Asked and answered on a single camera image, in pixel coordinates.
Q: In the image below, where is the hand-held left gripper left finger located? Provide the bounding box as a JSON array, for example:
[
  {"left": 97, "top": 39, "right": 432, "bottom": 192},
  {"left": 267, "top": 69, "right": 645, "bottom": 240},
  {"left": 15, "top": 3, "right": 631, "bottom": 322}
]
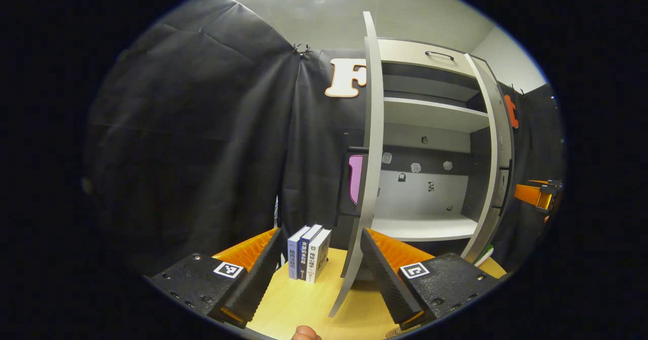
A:
[{"left": 146, "top": 228, "right": 284, "bottom": 329}]

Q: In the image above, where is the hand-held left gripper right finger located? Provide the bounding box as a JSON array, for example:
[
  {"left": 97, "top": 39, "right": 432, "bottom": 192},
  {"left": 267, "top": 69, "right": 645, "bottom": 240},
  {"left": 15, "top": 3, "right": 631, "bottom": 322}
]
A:
[{"left": 359, "top": 228, "right": 499, "bottom": 330}]

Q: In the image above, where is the round brown coaster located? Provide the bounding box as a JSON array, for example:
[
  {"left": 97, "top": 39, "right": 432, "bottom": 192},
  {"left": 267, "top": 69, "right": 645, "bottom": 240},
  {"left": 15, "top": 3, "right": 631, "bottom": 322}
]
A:
[{"left": 385, "top": 325, "right": 422, "bottom": 339}]

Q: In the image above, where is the white cabinet door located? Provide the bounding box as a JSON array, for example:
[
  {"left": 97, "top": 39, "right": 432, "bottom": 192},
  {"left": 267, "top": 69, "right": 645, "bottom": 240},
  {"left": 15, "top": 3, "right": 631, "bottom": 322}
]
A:
[
  {"left": 328, "top": 11, "right": 385, "bottom": 318},
  {"left": 459, "top": 53, "right": 515, "bottom": 264}
]

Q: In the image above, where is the white cabinet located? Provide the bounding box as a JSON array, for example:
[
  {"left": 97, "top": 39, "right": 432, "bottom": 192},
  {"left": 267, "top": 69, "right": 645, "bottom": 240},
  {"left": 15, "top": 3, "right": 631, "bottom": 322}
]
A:
[{"left": 349, "top": 38, "right": 508, "bottom": 281}]

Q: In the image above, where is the white cabinet shelf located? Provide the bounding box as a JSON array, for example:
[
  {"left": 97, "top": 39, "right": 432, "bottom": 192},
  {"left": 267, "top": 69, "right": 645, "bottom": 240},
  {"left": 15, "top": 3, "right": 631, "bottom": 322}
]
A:
[{"left": 383, "top": 97, "right": 491, "bottom": 134}]

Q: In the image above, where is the white cabinet drawer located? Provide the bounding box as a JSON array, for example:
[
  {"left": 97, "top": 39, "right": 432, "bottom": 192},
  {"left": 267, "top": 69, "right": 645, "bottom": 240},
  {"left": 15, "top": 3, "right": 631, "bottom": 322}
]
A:
[{"left": 377, "top": 38, "right": 479, "bottom": 78}]

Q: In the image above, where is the purple book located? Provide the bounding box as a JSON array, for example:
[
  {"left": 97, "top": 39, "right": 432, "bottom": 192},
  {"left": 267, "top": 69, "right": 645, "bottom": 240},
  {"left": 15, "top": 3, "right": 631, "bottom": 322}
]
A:
[{"left": 287, "top": 225, "right": 311, "bottom": 280}]

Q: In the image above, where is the black backdrop cloth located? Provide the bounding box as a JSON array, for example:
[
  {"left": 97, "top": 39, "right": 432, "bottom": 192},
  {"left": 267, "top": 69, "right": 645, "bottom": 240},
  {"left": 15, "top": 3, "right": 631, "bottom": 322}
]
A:
[
  {"left": 85, "top": 0, "right": 371, "bottom": 276},
  {"left": 499, "top": 81, "right": 566, "bottom": 271}
]

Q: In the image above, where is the dark blue book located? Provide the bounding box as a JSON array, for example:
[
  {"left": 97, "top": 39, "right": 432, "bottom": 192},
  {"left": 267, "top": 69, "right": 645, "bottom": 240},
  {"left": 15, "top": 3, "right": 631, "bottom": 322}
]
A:
[{"left": 297, "top": 223, "right": 324, "bottom": 282}]

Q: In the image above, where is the white book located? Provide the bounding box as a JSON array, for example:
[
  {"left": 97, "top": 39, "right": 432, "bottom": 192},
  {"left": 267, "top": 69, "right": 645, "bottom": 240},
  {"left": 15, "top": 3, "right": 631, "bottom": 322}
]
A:
[{"left": 306, "top": 228, "right": 333, "bottom": 284}]

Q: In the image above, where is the toy watermelon slice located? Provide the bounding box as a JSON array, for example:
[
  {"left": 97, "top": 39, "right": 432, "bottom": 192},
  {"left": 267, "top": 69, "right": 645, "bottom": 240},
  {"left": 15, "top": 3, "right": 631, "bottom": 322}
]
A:
[{"left": 473, "top": 245, "right": 495, "bottom": 268}]

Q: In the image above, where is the black door handle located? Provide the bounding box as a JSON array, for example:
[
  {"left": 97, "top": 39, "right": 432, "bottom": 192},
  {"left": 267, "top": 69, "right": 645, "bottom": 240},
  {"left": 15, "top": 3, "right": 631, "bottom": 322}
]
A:
[
  {"left": 336, "top": 132, "right": 370, "bottom": 220},
  {"left": 498, "top": 165, "right": 513, "bottom": 213}
]

